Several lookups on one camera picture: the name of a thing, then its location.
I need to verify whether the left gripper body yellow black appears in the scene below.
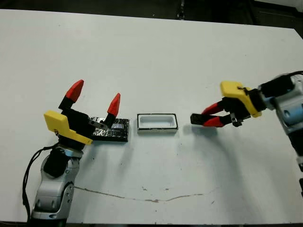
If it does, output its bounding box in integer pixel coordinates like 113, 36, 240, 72
44, 107, 107, 150

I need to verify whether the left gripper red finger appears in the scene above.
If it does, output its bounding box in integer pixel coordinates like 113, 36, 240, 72
58, 79, 85, 111
103, 93, 121, 129

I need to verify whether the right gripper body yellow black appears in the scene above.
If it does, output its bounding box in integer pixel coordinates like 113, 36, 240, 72
220, 81, 265, 128

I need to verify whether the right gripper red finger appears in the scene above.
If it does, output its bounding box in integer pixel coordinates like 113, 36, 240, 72
203, 114, 235, 128
201, 100, 229, 116

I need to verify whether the black glossy box lid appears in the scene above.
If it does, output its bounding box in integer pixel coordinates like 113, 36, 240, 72
89, 115, 130, 142

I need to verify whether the dark background cabinet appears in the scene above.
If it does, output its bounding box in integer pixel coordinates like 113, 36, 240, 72
250, 2, 303, 36

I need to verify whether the dark chair base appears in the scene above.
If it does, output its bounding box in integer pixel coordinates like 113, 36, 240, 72
176, 0, 187, 20

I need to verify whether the white background object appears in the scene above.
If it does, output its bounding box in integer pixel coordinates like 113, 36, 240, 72
254, 0, 303, 10

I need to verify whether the camera box base white inlay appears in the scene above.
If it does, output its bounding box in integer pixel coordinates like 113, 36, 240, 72
136, 113, 178, 135

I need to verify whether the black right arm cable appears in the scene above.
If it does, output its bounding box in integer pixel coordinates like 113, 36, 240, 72
274, 70, 303, 79

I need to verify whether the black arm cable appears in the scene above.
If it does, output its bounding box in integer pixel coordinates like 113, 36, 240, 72
22, 146, 60, 222
274, 70, 303, 79

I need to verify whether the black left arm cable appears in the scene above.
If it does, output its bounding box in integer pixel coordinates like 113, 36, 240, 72
22, 146, 60, 222

